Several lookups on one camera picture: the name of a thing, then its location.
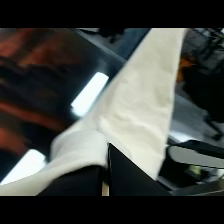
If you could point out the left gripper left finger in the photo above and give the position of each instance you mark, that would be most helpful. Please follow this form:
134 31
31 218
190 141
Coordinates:
80 183

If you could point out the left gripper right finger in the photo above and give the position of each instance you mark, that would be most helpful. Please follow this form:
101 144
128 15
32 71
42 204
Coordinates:
130 176

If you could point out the white garment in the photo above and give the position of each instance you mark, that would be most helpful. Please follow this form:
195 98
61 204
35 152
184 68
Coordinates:
140 100

